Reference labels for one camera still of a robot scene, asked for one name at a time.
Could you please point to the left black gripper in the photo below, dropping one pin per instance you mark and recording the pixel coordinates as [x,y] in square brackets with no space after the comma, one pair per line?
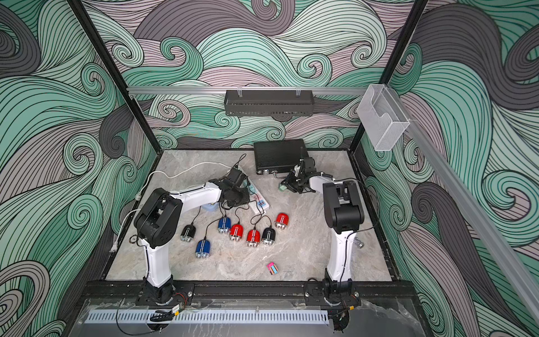
[245,192]

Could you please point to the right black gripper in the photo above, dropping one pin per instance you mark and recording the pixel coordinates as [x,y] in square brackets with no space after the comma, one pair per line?
[288,182]

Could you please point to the red shaver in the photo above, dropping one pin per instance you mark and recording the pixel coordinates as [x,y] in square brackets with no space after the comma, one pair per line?
[282,221]
[236,232]
[253,238]

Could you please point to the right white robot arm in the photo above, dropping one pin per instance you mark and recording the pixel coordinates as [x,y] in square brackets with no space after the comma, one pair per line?
[343,213]

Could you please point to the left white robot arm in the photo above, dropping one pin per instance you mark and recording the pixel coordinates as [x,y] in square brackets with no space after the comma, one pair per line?
[157,222]

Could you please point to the blue shaver rear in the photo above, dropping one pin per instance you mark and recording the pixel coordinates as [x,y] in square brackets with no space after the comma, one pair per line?
[224,225]

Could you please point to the blue shaver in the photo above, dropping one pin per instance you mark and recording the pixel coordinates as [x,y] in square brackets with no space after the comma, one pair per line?
[224,225]
[203,248]

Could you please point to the black shaver right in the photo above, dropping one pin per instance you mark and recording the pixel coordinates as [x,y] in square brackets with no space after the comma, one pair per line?
[268,236]

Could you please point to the black shaver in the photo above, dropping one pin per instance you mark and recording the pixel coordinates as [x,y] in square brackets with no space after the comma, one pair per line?
[188,233]
[268,236]

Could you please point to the black shaver left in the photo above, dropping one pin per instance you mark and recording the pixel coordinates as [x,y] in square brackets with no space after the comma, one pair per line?
[188,233]

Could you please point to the blue shaver front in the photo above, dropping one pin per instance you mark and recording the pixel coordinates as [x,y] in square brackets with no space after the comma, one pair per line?
[203,248]

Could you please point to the white power strip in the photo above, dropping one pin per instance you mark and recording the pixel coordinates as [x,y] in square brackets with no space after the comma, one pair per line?
[258,203]

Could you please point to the light blue socket cube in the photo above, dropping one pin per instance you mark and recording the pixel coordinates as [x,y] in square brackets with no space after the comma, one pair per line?
[211,207]

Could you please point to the black briefcase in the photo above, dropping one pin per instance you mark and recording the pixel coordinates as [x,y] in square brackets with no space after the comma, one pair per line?
[279,156]

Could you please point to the pink striped small box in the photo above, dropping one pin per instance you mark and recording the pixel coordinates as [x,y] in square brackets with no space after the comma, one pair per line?
[272,267]

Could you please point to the black wall shelf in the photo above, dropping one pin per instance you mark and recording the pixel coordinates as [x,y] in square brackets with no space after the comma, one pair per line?
[268,103]

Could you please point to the aluminium wall rail back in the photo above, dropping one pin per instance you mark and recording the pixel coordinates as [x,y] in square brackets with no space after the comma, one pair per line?
[221,90]

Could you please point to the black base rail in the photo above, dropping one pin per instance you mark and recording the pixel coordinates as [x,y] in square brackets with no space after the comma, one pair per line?
[203,293]

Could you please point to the clear acrylic wall box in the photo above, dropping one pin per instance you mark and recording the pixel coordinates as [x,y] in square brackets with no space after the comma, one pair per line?
[382,114]

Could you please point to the white slotted cable duct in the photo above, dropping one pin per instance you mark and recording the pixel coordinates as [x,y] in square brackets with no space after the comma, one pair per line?
[215,316]

